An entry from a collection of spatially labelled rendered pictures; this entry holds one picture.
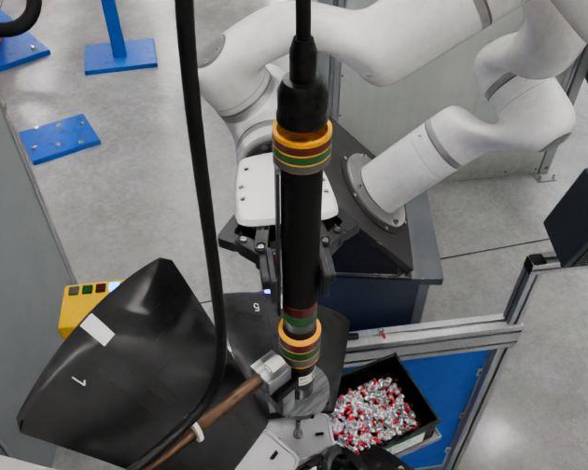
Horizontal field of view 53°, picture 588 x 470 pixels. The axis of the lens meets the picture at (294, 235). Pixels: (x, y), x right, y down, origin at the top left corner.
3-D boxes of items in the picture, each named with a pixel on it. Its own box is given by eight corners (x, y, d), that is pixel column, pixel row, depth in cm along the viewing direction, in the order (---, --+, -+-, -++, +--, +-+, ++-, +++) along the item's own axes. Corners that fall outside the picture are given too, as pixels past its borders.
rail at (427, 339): (109, 397, 125) (101, 377, 119) (111, 380, 128) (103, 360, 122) (514, 346, 134) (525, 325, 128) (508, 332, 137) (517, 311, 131)
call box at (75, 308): (73, 362, 109) (56, 327, 102) (78, 318, 116) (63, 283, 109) (160, 352, 111) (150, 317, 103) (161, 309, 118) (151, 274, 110)
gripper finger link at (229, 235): (265, 197, 62) (299, 226, 59) (202, 228, 58) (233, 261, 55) (265, 188, 61) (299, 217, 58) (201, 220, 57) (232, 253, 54)
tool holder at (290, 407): (284, 445, 63) (283, 398, 56) (243, 402, 67) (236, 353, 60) (342, 393, 68) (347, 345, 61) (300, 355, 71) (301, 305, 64)
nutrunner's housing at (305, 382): (298, 424, 68) (301, 59, 35) (275, 402, 70) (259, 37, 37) (322, 404, 70) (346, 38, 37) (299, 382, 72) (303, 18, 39)
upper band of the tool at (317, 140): (301, 186, 42) (301, 153, 40) (260, 158, 44) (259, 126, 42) (342, 160, 44) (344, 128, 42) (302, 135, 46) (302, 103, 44)
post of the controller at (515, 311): (508, 325, 128) (534, 265, 114) (502, 314, 130) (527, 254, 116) (521, 324, 129) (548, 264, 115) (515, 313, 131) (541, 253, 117)
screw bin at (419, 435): (336, 483, 109) (338, 467, 104) (299, 407, 120) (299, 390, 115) (436, 437, 115) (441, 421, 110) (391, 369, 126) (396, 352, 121)
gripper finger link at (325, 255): (341, 242, 58) (356, 295, 54) (309, 246, 58) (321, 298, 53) (343, 219, 56) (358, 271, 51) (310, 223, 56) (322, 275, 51)
